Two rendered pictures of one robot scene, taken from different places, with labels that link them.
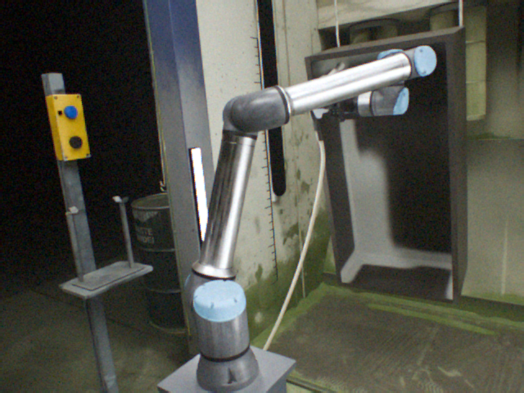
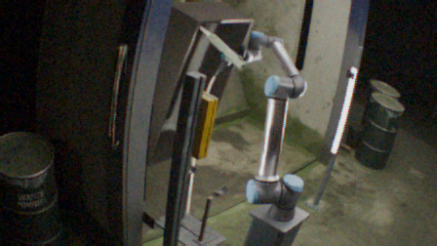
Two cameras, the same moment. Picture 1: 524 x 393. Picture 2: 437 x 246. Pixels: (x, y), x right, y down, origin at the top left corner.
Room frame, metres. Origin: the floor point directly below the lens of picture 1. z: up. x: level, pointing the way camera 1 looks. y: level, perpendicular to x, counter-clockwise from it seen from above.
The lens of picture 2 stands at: (1.55, 2.42, 2.21)
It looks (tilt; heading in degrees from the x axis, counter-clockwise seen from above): 25 degrees down; 272
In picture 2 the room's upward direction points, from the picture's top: 12 degrees clockwise
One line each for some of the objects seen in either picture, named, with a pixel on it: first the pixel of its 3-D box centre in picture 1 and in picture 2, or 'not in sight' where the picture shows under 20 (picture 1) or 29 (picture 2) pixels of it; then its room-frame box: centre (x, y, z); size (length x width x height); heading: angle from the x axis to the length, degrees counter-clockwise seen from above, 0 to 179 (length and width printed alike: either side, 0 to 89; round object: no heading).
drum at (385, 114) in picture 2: not in sight; (379, 132); (-0.39, -2.22, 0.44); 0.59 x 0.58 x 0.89; 68
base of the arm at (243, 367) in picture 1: (226, 358); (283, 208); (1.11, 0.15, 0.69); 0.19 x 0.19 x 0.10
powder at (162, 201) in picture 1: (172, 201); (19, 154); (2.82, 0.62, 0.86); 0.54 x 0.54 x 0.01
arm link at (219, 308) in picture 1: (220, 315); (289, 190); (1.12, 0.15, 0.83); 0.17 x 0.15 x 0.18; 18
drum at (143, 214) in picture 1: (180, 257); (27, 204); (2.82, 0.62, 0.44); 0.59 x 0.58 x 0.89; 34
